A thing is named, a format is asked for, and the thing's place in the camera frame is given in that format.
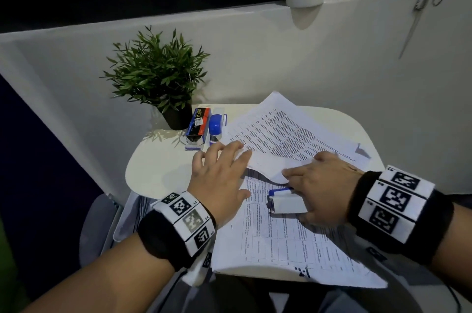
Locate person's left hand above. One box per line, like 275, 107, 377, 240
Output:
187, 140, 254, 229

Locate person's right hand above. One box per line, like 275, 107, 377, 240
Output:
281, 151, 365, 228

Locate blue white stapler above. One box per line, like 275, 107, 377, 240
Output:
265, 187, 309, 215
207, 113, 228, 146

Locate blue staples box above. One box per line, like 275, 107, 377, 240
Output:
184, 106, 212, 152

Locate printed paper bundle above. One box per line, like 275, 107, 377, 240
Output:
210, 168, 388, 290

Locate stack of printed papers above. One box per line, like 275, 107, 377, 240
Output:
220, 91, 372, 185

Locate white paper bin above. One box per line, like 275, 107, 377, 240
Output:
112, 190, 156, 244

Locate person's left forearm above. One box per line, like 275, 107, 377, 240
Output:
21, 232, 177, 313

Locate person's grey trousers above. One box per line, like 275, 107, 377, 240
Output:
157, 275, 422, 313

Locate grey round stool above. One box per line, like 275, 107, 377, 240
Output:
78, 193, 119, 268

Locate green potted plant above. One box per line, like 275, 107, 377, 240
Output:
101, 25, 211, 131

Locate green leaf print mat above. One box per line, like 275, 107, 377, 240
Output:
0, 219, 20, 313

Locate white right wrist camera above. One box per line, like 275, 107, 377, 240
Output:
363, 244, 392, 264

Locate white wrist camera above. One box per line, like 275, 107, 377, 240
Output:
181, 242, 215, 288
363, 244, 392, 264

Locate black left wrist strap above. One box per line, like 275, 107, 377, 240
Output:
137, 190, 218, 273

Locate black wrist strap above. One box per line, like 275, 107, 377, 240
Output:
347, 164, 455, 266
137, 190, 218, 273

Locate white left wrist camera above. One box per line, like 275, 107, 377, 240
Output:
181, 242, 215, 288

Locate black left camera cable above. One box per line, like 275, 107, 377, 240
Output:
169, 269, 189, 313

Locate black camera cable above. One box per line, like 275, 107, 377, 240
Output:
169, 269, 189, 313
445, 282, 464, 313

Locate black right wrist strap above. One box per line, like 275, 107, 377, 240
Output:
347, 164, 455, 266

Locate black right camera cable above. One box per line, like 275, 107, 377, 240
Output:
445, 282, 464, 313

